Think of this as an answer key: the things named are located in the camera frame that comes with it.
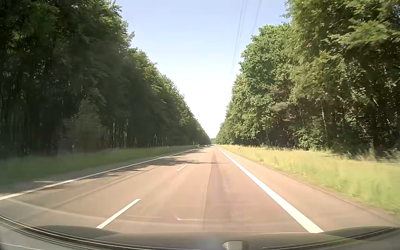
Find overhead wires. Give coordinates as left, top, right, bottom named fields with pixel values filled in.
left=231, top=0, right=263, bottom=73

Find sunlit green wood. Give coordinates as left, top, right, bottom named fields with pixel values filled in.
left=215, top=0, right=400, bottom=157

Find car's own bonnet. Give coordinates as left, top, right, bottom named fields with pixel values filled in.
left=0, top=210, right=400, bottom=250

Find shaded grass verge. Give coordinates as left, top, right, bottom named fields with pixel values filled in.
left=0, top=145, right=200, bottom=190

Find sunlit tall grass verge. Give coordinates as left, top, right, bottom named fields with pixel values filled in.
left=217, top=144, right=400, bottom=224

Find grey asphalt road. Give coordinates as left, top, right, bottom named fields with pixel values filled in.
left=0, top=145, right=400, bottom=250

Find road markings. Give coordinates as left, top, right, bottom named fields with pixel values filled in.
left=0, top=146, right=325, bottom=250

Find dark dense wood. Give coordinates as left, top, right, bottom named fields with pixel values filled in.
left=0, top=0, right=212, bottom=162

